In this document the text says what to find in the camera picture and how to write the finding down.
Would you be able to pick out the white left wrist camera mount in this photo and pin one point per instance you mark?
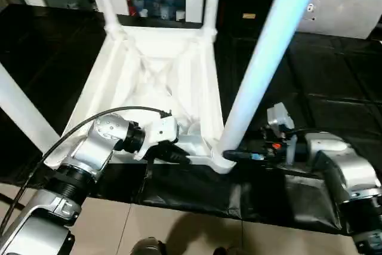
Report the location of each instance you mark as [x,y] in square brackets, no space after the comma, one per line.
[161,129]

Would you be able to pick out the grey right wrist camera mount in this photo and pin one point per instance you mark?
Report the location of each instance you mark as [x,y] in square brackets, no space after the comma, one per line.
[280,117]

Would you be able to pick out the small red bottle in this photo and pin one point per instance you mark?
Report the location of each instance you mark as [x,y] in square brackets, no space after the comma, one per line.
[129,5]

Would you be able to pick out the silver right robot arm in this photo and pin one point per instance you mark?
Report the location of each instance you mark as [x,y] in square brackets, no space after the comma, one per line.
[343,162]

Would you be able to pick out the grey cushion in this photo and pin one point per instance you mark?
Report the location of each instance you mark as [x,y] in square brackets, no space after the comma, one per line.
[343,13]

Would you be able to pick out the black metal frame bar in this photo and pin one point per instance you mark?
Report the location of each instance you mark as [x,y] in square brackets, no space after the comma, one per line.
[13,201]

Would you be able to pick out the small yellow label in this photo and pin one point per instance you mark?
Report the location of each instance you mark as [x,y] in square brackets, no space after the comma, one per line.
[249,16]

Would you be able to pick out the black work mat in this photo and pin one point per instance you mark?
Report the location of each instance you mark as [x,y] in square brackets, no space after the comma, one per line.
[44,43]

